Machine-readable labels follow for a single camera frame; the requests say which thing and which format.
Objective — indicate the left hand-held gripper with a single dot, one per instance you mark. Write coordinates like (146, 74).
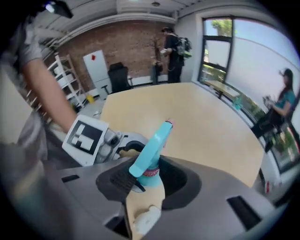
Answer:
(86, 138)

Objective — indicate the person's left forearm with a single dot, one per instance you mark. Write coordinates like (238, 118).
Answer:
(47, 91)

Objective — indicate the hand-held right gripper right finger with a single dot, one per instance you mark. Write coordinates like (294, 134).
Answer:
(180, 182)

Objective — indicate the small wooden side table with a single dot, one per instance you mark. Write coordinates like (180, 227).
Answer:
(222, 87)

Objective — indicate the black round stool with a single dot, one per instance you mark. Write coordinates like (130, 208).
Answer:
(104, 91)

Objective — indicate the black office chair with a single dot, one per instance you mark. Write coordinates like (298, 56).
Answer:
(118, 78)

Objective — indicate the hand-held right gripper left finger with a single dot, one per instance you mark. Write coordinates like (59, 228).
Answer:
(118, 180)

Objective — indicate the bare potted tree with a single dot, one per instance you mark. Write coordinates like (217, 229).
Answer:
(156, 58)

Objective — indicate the black framed window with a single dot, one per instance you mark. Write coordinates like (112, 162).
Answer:
(216, 50)

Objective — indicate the black head-worn camera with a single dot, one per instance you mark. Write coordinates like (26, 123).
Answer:
(60, 8)

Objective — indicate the teal spray head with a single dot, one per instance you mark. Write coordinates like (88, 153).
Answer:
(153, 150)

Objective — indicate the person's grey shirt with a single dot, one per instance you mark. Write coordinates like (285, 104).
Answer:
(25, 44)

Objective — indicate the white round plastic piece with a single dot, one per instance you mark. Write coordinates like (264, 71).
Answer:
(147, 219)

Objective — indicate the white metal shelf rack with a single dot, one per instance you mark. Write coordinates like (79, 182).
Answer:
(66, 82)

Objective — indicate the teal spray bottle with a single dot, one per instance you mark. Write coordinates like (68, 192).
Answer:
(151, 181)

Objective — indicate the small teal bottle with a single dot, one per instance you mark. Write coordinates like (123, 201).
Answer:
(237, 103)

